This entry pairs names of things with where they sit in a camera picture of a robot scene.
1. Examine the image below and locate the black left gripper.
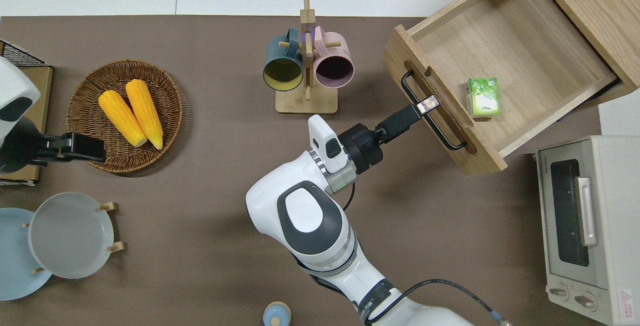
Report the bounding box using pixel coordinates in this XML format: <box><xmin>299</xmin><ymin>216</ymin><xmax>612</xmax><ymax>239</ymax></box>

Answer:
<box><xmin>61</xmin><ymin>133</ymin><xmax>107</xmax><ymax>163</ymax></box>

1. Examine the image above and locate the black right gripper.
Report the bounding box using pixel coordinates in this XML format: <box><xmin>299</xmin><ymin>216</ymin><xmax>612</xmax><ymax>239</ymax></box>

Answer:
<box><xmin>376</xmin><ymin>95</ymin><xmax>441</xmax><ymax>143</ymax></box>

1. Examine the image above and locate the black drawer handle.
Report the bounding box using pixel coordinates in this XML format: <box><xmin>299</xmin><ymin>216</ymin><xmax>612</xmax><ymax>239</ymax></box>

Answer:
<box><xmin>401</xmin><ymin>70</ymin><xmax>468</xmax><ymax>151</ymax></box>

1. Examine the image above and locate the wooden drawer cabinet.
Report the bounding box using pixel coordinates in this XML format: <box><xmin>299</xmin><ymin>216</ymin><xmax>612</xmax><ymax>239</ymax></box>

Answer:
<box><xmin>383</xmin><ymin>0</ymin><xmax>619</xmax><ymax>176</ymax></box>

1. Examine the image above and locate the round wicker basket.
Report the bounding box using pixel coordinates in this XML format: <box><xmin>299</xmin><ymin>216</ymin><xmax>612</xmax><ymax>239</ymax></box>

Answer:
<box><xmin>66</xmin><ymin>59</ymin><xmax>184</xmax><ymax>174</ymax></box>

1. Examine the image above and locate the yellow corn cob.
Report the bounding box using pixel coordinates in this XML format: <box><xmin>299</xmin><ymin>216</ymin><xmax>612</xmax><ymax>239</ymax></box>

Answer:
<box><xmin>98</xmin><ymin>90</ymin><xmax>149</xmax><ymax>148</ymax></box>
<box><xmin>125</xmin><ymin>79</ymin><xmax>164</xmax><ymax>151</ymax></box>

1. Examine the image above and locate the green carton box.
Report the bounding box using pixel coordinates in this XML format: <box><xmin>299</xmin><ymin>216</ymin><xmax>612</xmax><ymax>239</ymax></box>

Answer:
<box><xmin>464</xmin><ymin>77</ymin><xmax>501</xmax><ymax>118</ymax></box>

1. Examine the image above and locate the grey plate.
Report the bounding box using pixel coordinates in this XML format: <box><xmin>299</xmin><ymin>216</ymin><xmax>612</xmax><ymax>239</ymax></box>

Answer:
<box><xmin>28</xmin><ymin>192</ymin><xmax>115</xmax><ymax>280</ymax></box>

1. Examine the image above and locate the pink mug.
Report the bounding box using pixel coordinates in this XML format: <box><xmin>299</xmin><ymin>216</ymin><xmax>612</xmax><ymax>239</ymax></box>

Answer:
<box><xmin>313</xmin><ymin>26</ymin><xmax>355</xmax><ymax>89</ymax></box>

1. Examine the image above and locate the wooden plate rack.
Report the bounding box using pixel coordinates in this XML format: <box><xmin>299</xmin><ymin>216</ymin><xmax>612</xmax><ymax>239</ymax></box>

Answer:
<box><xmin>21</xmin><ymin>201</ymin><xmax>125</xmax><ymax>275</ymax></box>

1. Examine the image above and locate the brown table mat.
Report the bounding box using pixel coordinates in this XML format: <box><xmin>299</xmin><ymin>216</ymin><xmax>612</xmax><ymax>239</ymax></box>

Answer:
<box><xmin>0</xmin><ymin>15</ymin><xmax>602</xmax><ymax>326</ymax></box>

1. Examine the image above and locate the wooden mug rack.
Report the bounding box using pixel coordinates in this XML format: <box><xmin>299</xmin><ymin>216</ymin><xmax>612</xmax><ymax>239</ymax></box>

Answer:
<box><xmin>275</xmin><ymin>0</ymin><xmax>339</xmax><ymax>115</ymax></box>

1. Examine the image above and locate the light blue plate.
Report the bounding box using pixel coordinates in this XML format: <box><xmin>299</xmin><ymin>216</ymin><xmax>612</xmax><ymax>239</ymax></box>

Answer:
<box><xmin>0</xmin><ymin>207</ymin><xmax>53</xmax><ymax>301</ymax></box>

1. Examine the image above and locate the dark blue mug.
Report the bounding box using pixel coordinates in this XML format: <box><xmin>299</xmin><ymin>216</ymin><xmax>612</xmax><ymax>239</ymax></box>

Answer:
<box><xmin>263</xmin><ymin>27</ymin><xmax>305</xmax><ymax>92</ymax></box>

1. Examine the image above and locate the white toaster oven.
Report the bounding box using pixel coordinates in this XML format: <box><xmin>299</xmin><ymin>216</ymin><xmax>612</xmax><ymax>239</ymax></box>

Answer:
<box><xmin>534</xmin><ymin>135</ymin><xmax>640</xmax><ymax>326</ymax></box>

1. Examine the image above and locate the small blue round lid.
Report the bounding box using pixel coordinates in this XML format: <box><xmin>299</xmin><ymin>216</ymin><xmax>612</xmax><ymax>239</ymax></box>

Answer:
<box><xmin>263</xmin><ymin>301</ymin><xmax>292</xmax><ymax>326</ymax></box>

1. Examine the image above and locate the wire grid wooden shelf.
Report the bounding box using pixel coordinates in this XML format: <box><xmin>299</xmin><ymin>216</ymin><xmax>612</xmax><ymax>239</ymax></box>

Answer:
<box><xmin>0</xmin><ymin>40</ymin><xmax>54</xmax><ymax>187</ymax></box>

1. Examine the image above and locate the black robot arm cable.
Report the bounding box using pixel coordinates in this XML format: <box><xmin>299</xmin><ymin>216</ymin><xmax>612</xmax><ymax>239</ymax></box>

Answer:
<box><xmin>365</xmin><ymin>279</ymin><xmax>512</xmax><ymax>326</ymax></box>

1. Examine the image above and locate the white oven door handle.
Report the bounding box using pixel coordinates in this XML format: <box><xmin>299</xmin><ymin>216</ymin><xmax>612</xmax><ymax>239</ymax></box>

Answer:
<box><xmin>576</xmin><ymin>177</ymin><xmax>599</xmax><ymax>247</ymax></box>

